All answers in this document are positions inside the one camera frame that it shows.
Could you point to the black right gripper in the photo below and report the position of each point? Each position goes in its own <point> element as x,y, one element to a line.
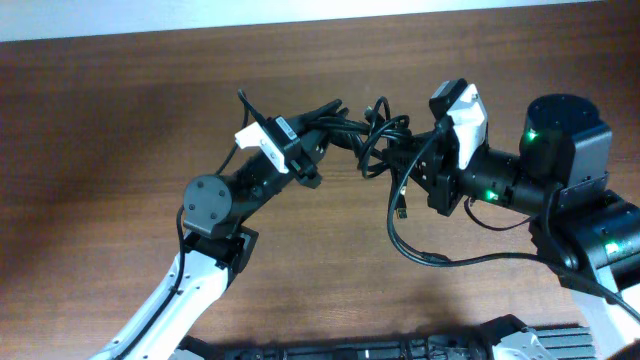
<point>439,181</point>

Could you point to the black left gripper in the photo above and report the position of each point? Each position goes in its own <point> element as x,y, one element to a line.
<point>304,163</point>

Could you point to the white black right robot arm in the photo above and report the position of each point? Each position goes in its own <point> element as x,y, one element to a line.
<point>583,231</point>

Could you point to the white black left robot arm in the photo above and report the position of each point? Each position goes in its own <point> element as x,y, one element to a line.
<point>214,243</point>

